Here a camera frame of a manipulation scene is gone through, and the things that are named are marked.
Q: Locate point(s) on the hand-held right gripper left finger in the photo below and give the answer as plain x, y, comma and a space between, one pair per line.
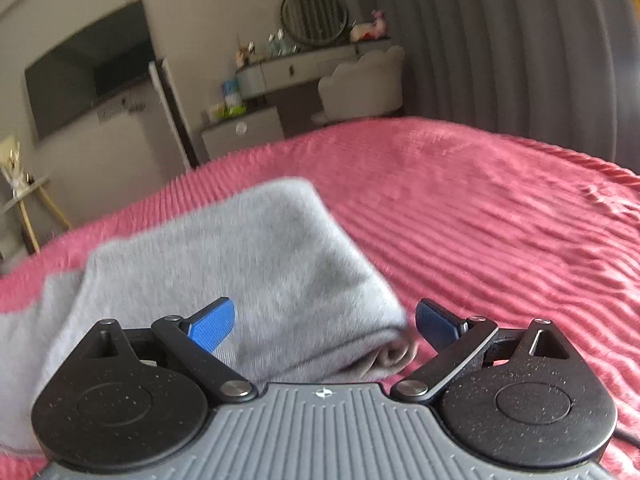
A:
212, 325

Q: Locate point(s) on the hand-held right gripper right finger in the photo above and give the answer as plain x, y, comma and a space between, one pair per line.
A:
437, 322

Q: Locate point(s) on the grey pants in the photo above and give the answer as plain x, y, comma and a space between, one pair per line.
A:
250, 260

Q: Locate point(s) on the pink ribbed blanket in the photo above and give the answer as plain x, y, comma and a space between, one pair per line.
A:
500, 235

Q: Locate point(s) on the grey drawer cabinet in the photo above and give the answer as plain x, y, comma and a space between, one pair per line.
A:
255, 135

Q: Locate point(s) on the yellow-legged tiered stand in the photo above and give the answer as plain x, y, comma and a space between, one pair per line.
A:
31, 232

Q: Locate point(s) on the white jar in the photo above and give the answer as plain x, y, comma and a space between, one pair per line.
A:
216, 111

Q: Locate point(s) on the green tray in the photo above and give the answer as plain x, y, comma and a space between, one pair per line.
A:
234, 110

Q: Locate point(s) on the white tall cabinet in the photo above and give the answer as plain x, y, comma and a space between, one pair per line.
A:
165, 110

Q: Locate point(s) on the blue white container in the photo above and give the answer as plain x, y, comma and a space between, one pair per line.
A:
231, 92

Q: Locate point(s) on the white shell-back chair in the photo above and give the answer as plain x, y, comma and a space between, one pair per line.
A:
360, 90

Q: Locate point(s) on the grey curtain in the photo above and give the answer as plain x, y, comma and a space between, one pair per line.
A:
500, 60

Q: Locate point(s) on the grey vanity desk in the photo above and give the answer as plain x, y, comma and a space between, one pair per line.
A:
300, 67

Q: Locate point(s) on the group of cosmetic bottles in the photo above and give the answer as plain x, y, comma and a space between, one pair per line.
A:
275, 47

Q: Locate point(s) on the pink plush toy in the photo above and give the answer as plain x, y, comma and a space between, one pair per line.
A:
369, 27

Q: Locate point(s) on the round mirror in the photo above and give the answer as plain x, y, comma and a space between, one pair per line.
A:
314, 15

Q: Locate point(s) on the wall television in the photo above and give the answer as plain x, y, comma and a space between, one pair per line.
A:
85, 70

